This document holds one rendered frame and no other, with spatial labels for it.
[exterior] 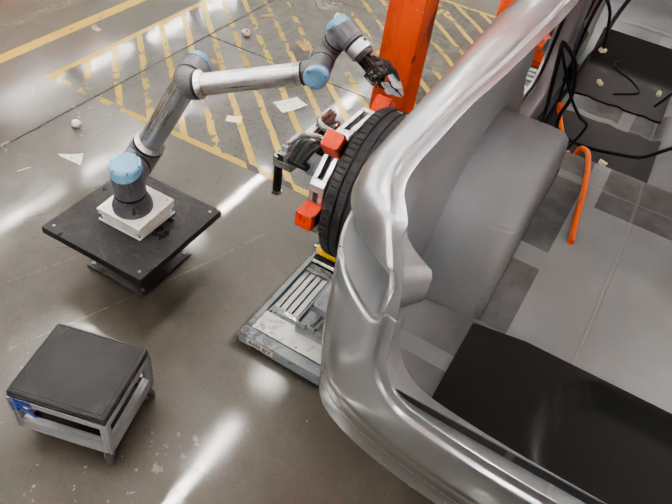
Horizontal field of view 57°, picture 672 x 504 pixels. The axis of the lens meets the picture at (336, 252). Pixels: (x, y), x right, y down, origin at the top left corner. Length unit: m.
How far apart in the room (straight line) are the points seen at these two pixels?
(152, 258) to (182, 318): 0.35
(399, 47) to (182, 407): 1.79
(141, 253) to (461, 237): 1.60
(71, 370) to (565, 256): 1.86
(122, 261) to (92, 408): 0.79
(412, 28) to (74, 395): 1.93
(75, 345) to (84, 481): 0.53
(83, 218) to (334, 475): 1.69
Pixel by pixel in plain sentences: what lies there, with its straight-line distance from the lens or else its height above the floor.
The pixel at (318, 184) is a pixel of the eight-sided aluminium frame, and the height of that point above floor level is 0.97.
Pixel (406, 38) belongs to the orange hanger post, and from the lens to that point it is 2.72.
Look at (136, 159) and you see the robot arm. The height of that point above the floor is 0.65.
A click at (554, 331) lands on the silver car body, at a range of 2.17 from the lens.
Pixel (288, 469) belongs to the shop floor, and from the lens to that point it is 2.71.
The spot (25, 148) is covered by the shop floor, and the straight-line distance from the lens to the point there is 4.31.
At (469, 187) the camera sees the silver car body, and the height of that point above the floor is 1.26.
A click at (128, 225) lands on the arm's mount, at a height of 0.37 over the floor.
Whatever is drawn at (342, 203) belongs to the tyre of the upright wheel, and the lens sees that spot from 2.29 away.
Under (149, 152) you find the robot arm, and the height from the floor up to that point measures 0.65.
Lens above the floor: 2.42
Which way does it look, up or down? 44 degrees down
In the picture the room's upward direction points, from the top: 10 degrees clockwise
